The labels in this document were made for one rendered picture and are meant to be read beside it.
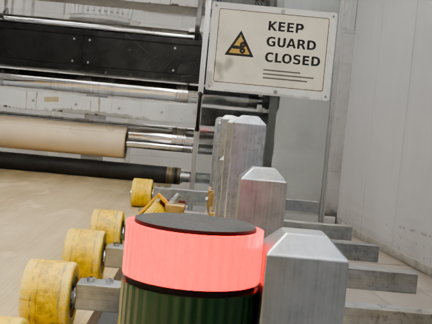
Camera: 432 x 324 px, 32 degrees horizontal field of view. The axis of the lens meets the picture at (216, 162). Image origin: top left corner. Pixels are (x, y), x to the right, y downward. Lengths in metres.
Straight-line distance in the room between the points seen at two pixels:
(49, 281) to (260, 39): 2.10
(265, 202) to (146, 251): 0.26
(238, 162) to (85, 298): 0.24
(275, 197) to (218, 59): 2.30
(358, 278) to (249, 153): 0.39
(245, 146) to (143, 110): 2.08
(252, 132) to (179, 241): 0.52
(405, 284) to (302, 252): 0.85
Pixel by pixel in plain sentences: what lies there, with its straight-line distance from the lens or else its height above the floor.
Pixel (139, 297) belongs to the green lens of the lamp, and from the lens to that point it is 0.31.
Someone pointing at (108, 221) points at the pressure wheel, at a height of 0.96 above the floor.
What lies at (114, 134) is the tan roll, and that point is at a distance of 2.90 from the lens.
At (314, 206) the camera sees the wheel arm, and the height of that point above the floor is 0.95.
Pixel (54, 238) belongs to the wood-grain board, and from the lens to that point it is 1.53.
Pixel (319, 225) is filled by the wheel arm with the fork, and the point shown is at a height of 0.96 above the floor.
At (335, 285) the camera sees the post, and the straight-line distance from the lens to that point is 0.32.
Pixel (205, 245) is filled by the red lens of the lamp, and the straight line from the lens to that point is 0.30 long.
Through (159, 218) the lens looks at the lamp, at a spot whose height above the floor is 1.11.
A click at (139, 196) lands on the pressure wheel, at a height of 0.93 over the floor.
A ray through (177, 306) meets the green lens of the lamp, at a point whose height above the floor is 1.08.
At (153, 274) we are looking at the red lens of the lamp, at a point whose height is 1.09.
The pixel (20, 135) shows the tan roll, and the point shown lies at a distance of 2.96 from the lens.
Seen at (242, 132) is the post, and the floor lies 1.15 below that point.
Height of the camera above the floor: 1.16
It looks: 3 degrees down
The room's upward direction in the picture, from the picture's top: 5 degrees clockwise
